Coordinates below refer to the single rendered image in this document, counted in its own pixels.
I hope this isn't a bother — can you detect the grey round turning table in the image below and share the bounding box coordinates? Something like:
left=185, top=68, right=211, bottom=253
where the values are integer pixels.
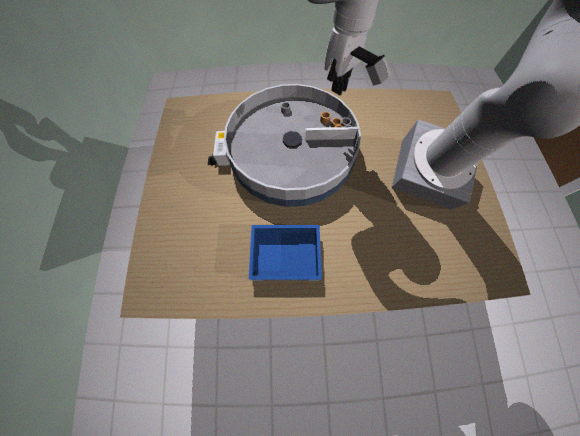
left=208, top=84, right=361, bottom=207

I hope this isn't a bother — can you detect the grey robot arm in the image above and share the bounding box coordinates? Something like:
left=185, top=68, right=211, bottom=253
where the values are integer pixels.
left=308, top=0, right=580, bottom=189

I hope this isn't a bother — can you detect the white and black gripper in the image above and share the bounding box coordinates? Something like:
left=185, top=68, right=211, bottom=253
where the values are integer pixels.
left=324, top=24, right=369, bottom=95

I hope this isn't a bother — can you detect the blue open box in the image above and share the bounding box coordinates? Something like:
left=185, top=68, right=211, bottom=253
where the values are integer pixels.
left=249, top=225, right=322, bottom=281

